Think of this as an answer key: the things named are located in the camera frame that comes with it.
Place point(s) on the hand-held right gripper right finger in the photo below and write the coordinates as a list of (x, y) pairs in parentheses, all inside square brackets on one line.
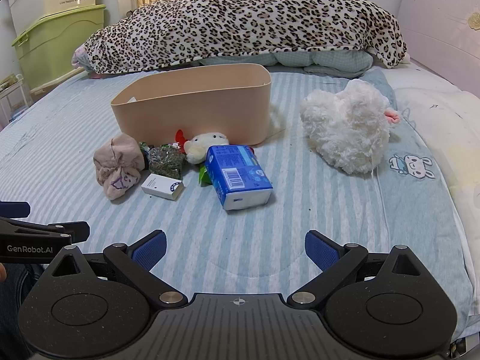
[(321, 251)]

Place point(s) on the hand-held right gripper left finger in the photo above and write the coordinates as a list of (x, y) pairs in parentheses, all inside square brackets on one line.
[(150, 251)]

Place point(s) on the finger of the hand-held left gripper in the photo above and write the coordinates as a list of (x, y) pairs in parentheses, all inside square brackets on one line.
[(75, 231), (13, 209)]

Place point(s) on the small white box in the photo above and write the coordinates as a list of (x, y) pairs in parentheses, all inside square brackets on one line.
[(161, 186)]

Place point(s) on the beige sock bundle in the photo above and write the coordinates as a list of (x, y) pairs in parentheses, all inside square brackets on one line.
[(116, 165)]

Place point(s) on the clear bag of dried herbs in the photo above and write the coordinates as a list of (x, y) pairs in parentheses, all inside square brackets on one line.
[(167, 161)]

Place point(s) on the green packet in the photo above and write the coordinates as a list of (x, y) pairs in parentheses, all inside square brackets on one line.
[(203, 176)]

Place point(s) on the striped blue bed sheet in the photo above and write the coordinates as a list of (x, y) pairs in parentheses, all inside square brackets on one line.
[(75, 127)]

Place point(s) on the light blue rabbit print pillow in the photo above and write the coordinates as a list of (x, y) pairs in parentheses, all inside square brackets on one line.
[(412, 202)]

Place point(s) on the blue tissue pack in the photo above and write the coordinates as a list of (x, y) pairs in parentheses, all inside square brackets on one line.
[(236, 172)]

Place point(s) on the small white plush toy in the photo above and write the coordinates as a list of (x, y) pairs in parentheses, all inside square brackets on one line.
[(204, 144)]

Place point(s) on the large white fluffy plush toy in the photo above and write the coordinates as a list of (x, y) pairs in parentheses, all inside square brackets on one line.
[(345, 127)]

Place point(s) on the beige plastic storage bin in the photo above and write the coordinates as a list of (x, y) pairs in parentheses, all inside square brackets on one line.
[(195, 112)]

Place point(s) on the pink floral cloth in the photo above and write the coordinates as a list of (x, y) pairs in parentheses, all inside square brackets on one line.
[(80, 58)]

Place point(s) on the green plastic storage box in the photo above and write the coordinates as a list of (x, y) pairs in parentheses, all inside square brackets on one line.
[(56, 45)]

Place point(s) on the white pillow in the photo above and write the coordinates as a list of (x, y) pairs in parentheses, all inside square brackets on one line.
[(450, 120)]

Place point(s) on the green checked quilt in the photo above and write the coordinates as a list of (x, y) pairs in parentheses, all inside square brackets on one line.
[(330, 62)]

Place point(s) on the pink headboard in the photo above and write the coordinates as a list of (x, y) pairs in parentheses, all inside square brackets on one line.
[(442, 45)]

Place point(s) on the leopard print blanket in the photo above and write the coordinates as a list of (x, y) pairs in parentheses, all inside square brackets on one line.
[(243, 18)]

